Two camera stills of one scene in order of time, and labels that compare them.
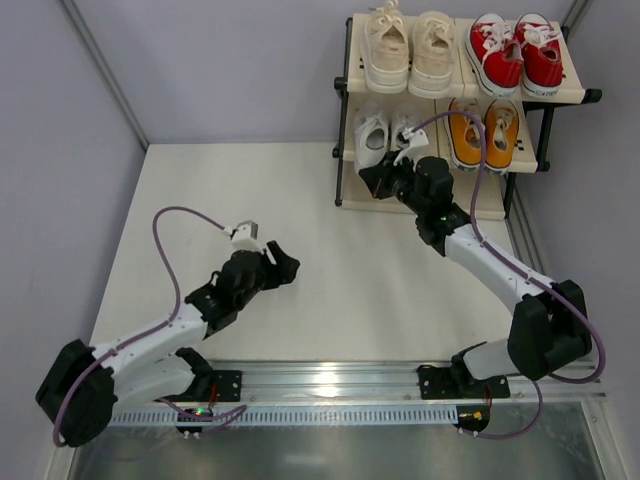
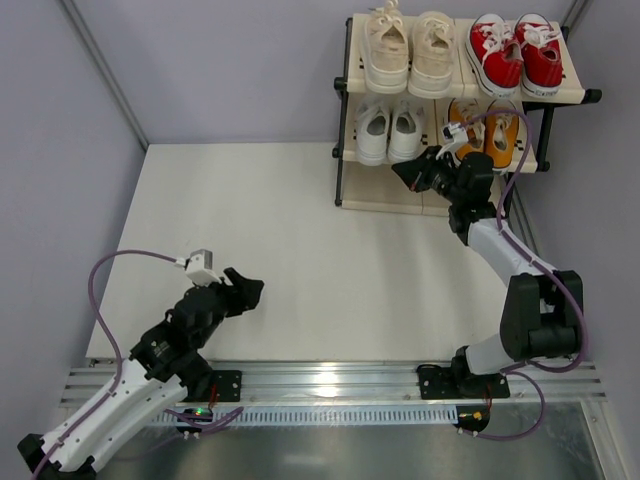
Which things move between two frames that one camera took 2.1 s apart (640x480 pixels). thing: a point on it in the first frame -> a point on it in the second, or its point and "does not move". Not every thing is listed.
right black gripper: x=386 y=176 -> x=428 y=175
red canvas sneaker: x=495 y=53 does not move
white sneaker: x=404 y=117 does not move
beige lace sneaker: x=386 y=50 does not move
